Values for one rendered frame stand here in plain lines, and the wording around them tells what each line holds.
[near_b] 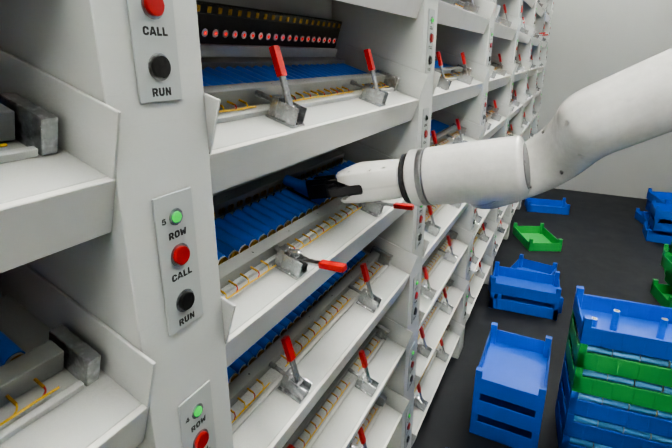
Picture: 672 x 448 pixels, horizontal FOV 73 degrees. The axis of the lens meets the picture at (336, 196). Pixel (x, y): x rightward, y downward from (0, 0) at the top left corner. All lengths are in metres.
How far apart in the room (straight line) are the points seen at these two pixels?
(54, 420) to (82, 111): 0.23
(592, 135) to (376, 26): 0.52
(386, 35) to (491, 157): 0.44
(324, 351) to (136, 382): 0.41
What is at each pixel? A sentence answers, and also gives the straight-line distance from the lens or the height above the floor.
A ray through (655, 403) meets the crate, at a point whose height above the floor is 0.26.
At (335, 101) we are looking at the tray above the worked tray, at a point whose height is 1.10.
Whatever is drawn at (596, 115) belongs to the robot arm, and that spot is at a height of 1.10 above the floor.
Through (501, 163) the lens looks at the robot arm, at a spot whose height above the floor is 1.04.
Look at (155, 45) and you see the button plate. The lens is 0.37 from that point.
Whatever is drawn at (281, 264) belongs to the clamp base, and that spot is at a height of 0.90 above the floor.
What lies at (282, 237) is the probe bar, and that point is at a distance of 0.62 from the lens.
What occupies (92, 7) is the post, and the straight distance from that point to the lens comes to 0.35.
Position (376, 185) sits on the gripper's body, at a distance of 0.65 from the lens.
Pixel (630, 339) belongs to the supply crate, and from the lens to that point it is 1.50.
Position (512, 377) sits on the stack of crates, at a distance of 1.69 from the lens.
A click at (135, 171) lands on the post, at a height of 1.08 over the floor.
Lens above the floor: 1.16
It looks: 17 degrees down
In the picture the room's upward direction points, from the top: straight up
